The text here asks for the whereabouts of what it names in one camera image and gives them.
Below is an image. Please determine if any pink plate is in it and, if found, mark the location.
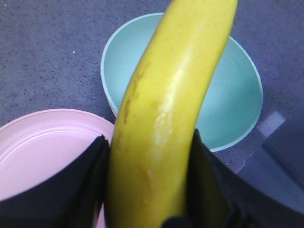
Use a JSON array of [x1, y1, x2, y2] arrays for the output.
[[0, 109, 114, 228]]

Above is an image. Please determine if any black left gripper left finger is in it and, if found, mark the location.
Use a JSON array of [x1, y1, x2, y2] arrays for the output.
[[0, 136, 109, 228]]

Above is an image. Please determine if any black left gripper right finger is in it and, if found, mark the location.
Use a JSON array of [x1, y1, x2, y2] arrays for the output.
[[187, 129, 304, 228]]

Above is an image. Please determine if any yellow banana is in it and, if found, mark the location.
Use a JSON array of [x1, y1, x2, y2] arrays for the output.
[[104, 0, 238, 228]]

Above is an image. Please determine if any green bowl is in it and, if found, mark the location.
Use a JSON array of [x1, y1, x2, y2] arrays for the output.
[[100, 12, 263, 152]]

